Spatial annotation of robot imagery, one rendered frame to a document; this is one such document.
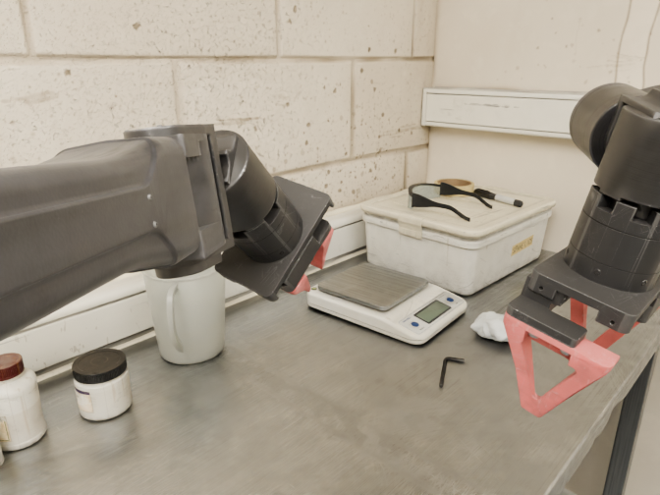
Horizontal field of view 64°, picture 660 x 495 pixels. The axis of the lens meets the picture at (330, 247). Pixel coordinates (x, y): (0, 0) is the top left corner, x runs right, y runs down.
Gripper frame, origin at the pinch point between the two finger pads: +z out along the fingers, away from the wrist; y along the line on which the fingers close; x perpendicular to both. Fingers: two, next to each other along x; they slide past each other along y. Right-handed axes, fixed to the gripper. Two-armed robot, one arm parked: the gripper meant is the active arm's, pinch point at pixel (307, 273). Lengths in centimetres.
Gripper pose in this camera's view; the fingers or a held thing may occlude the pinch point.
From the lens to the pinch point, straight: 52.9
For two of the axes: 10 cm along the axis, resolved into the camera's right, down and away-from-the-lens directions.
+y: -4.9, 8.3, -2.4
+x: 8.1, 3.4, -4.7
